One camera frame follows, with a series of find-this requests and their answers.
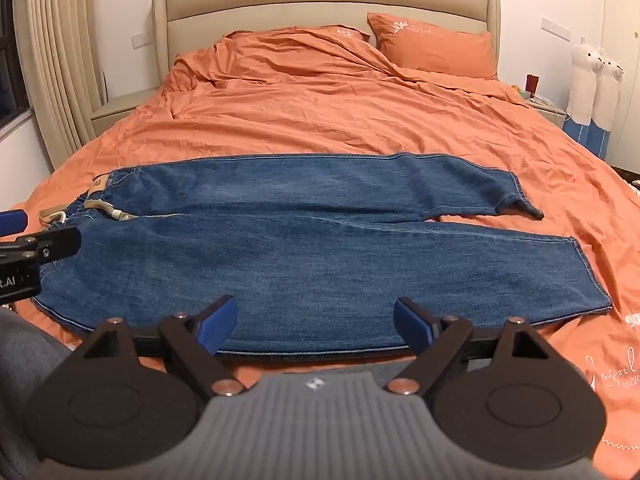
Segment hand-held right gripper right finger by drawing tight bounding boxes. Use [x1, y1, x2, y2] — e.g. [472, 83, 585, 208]
[386, 297, 553, 397]

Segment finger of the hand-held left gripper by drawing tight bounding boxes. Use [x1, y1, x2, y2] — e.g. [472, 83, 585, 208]
[0, 210, 29, 237]
[14, 226, 82, 264]

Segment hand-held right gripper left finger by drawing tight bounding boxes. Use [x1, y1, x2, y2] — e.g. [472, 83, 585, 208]
[82, 295, 247, 397]

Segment blue denim pants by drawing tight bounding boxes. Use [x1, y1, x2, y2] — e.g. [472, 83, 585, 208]
[31, 152, 614, 357]

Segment person's grey clothing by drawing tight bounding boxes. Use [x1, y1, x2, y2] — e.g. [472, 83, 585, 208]
[0, 307, 72, 480]

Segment beige nightstand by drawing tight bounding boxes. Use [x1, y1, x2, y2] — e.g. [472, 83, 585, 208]
[522, 94, 569, 129]
[90, 87, 162, 136]

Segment dark framed window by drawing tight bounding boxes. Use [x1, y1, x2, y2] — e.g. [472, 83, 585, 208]
[0, 0, 32, 126]

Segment beige pleated curtain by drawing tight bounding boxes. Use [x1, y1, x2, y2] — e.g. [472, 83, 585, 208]
[12, 0, 108, 171]

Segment orange duvet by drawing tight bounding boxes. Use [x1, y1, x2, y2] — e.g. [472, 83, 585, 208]
[20, 27, 640, 480]

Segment orange embroidered pillow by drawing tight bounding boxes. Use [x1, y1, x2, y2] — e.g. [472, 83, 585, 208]
[367, 12, 501, 81]
[222, 24, 372, 46]

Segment white alpaca plush toy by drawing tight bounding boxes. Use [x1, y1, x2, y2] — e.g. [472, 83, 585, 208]
[564, 37, 607, 151]
[590, 55, 626, 161]

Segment beige padded bed headboard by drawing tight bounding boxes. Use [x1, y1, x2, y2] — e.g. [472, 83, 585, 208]
[151, 0, 502, 81]

